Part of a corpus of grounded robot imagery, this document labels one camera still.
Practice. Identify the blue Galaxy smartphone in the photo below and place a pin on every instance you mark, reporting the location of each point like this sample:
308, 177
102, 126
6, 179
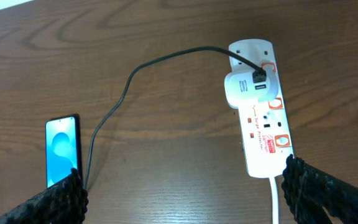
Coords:
62, 148

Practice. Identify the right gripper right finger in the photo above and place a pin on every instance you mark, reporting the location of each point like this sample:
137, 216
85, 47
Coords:
314, 196

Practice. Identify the white power strip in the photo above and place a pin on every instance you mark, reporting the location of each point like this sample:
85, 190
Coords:
265, 131

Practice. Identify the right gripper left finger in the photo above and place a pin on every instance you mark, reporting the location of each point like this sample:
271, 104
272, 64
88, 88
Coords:
64, 202

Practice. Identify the white USB wall charger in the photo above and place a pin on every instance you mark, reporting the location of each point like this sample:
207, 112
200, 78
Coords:
240, 88

